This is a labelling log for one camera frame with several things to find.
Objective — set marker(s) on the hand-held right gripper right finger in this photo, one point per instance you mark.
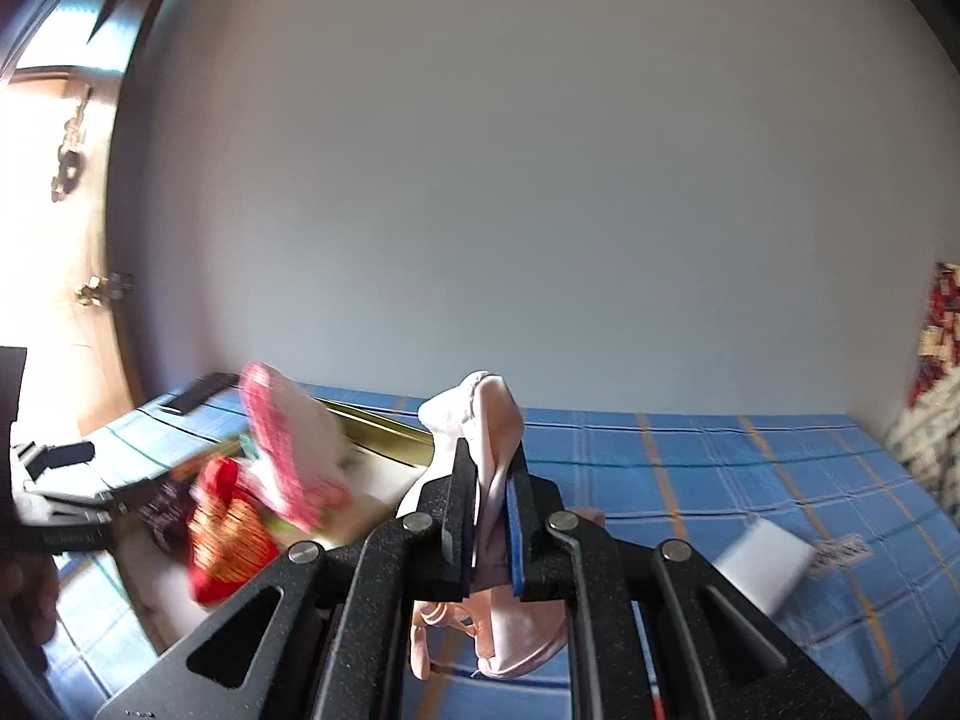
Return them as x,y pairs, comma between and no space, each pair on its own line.
516,540

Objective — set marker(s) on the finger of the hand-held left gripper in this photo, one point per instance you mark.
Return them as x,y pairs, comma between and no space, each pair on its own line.
161,521

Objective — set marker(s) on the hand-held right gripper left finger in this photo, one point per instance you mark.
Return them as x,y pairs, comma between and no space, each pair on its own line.
457,532

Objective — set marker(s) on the light pink garment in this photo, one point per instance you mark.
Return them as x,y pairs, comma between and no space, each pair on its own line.
491,427

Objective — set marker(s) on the gold metal tin box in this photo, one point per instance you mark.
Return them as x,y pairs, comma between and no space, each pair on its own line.
375,420

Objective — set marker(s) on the pink crocheted hat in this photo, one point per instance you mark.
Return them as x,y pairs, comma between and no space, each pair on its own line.
285,435

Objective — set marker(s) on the black remote control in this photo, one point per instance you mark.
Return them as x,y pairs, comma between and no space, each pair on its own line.
193,394

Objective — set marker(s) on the wooden door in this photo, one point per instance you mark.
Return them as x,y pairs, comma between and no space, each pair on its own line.
97,360

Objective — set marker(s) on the blue plaid bed sheet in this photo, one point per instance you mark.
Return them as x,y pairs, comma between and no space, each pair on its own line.
675,465

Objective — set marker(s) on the white foam block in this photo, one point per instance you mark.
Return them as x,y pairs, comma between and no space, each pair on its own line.
765,566

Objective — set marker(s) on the hanging door ornament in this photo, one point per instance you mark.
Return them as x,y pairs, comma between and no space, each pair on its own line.
71,157

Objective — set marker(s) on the white plaid quilt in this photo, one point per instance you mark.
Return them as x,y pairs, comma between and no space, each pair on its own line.
930,442

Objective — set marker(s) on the red plaid printed cloth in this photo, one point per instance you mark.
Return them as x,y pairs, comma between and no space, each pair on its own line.
941,330

